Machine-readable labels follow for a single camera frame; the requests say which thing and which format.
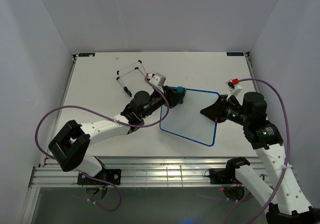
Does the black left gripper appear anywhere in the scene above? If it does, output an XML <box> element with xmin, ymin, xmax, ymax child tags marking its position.
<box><xmin>141</xmin><ymin>86</ymin><xmax>185</xmax><ymax>119</ymax></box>

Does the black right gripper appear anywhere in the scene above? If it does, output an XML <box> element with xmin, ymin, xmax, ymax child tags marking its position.
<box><xmin>199</xmin><ymin>94</ymin><xmax>251</xmax><ymax>126</ymax></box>

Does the blue whiteboard eraser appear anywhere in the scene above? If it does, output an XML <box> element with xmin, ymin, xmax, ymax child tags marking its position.
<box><xmin>176</xmin><ymin>86</ymin><xmax>186</xmax><ymax>93</ymax></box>

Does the blue framed whiteboard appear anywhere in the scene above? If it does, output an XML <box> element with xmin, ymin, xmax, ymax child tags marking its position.
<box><xmin>159</xmin><ymin>88</ymin><xmax>220</xmax><ymax>147</ymax></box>

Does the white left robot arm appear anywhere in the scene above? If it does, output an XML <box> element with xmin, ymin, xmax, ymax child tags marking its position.
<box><xmin>48</xmin><ymin>86</ymin><xmax>187</xmax><ymax>184</ymax></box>

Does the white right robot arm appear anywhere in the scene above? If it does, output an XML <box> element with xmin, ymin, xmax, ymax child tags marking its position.
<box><xmin>200</xmin><ymin>92</ymin><xmax>320</xmax><ymax>224</ymax></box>

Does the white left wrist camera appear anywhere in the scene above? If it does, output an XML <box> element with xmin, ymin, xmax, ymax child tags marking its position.
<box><xmin>146</xmin><ymin>72</ymin><xmax>166</xmax><ymax>87</ymax></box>

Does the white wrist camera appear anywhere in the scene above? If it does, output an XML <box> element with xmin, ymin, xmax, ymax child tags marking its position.
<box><xmin>226</xmin><ymin>78</ymin><xmax>243</xmax><ymax>100</ymax></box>
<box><xmin>146</xmin><ymin>72</ymin><xmax>166</xmax><ymax>87</ymax></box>

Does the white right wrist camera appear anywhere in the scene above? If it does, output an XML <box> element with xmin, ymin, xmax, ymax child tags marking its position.
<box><xmin>226</xmin><ymin>78</ymin><xmax>243</xmax><ymax>100</ymax></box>

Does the black wire board stand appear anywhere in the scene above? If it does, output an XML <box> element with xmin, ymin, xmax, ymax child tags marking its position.
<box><xmin>116</xmin><ymin>59</ymin><xmax>147</xmax><ymax>97</ymax></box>

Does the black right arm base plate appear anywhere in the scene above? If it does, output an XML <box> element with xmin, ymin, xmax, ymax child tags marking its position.
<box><xmin>208</xmin><ymin>169</ymin><xmax>239</xmax><ymax>184</ymax></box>

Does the aluminium table edge rail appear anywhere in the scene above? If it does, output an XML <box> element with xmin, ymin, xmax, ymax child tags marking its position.
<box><xmin>28</xmin><ymin>156</ymin><xmax>300</xmax><ymax>189</ymax></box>

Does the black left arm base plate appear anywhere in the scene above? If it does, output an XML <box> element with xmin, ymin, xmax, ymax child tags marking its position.
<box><xmin>76</xmin><ymin>169</ymin><xmax>122</xmax><ymax>185</ymax></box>

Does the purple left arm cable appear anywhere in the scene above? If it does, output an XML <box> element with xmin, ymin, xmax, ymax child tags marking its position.
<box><xmin>34</xmin><ymin>73</ymin><xmax>171</xmax><ymax>212</ymax></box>

